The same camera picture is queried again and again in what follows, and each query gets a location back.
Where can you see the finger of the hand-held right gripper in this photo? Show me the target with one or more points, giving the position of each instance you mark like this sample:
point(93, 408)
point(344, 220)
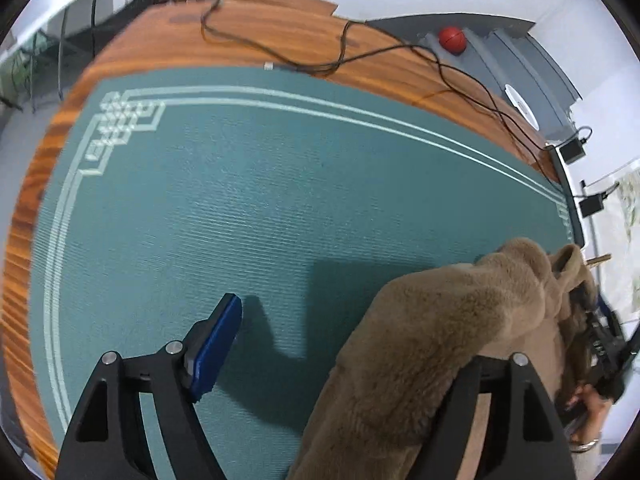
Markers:
point(586, 302)

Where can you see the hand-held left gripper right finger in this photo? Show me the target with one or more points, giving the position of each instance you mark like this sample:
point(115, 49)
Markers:
point(467, 390)

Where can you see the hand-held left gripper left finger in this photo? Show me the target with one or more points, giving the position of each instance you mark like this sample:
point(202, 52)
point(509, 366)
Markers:
point(217, 340)

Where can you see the brown fleece garment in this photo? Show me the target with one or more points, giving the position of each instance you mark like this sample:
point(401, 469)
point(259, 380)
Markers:
point(425, 350)

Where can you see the person's right hand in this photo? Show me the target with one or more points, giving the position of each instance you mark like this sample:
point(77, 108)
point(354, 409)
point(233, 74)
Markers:
point(592, 405)

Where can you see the wooden stick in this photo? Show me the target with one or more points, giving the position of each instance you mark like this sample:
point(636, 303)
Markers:
point(597, 259)

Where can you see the black power adapter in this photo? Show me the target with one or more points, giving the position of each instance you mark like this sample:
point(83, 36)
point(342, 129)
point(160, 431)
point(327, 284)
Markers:
point(591, 205)
point(571, 151)

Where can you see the hanging scroll painting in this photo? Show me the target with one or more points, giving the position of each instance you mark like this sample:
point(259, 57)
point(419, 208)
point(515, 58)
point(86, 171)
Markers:
point(631, 210)

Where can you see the white power strip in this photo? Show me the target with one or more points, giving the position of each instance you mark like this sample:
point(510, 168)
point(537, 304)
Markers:
point(567, 195)

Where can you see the green table mat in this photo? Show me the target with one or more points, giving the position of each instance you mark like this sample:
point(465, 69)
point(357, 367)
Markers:
point(225, 185)

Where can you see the white oval object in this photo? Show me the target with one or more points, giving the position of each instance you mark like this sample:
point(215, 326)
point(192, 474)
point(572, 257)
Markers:
point(520, 102)

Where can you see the grey stairs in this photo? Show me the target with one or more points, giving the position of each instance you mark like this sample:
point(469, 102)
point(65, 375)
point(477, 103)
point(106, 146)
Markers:
point(500, 55)

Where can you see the red ball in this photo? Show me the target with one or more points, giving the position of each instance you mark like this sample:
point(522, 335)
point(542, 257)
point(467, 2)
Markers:
point(452, 39)

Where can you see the black metal chair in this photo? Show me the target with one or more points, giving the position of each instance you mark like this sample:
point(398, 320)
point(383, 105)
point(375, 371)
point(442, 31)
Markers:
point(120, 20)

